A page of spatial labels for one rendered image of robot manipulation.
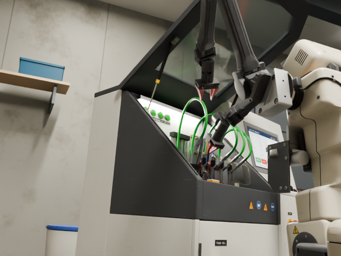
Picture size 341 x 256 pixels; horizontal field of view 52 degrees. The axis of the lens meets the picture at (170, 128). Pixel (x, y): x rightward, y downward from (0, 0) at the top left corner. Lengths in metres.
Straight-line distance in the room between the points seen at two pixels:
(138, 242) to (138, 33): 4.00
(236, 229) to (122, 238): 0.54
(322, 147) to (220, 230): 0.66
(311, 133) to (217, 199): 0.58
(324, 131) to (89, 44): 4.22
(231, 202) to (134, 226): 0.46
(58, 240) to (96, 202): 1.61
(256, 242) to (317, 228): 0.79
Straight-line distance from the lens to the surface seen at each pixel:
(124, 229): 1.78
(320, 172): 1.12
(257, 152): 2.41
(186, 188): 1.49
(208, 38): 1.48
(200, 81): 1.64
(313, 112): 1.09
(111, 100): 2.05
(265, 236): 1.89
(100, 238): 1.93
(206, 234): 1.51
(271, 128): 2.75
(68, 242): 3.52
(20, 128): 4.59
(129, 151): 1.81
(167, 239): 1.55
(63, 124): 4.63
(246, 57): 1.18
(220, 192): 1.58
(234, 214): 1.66
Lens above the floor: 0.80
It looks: 14 degrees up
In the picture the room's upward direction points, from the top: 4 degrees clockwise
